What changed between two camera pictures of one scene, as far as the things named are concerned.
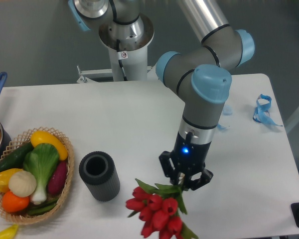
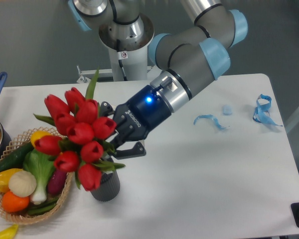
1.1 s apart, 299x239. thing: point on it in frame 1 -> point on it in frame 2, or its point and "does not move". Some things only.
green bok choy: [42, 162] does not move
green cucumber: [15, 160] does not move
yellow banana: [8, 233] does not move
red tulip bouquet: [158, 208] -> [80, 143]
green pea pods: [42, 208] does not move
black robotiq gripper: [185, 166] -> [137, 119]
